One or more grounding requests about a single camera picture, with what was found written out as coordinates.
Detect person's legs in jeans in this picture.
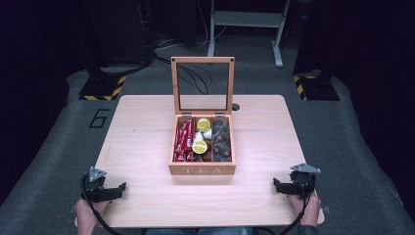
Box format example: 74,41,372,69
144,227,254,235

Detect dark cabinet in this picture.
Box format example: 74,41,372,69
81,0,155,68

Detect pile of dark tea packets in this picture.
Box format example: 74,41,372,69
212,117,233,163

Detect person's left hand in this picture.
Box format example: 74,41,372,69
75,198,111,229

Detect black yellow striped base plate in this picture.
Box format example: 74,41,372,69
292,70,341,102
78,74,127,102

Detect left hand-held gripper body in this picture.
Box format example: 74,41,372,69
80,165,111,201

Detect stack of red sachets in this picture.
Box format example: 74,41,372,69
173,118,194,163

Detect bundle of floor cables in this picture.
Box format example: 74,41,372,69
152,19,229,96

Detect yellow-lidded white capsule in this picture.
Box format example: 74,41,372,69
196,117,212,133
191,140,208,156

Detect person's right hand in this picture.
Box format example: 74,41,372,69
288,191,323,227

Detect dark curtain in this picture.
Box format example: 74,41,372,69
293,0,415,223
0,0,99,207

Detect wooden tea box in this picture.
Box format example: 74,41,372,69
168,56,237,176

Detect white metal stand frame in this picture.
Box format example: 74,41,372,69
207,0,292,69

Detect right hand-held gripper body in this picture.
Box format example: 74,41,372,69
289,163,322,199

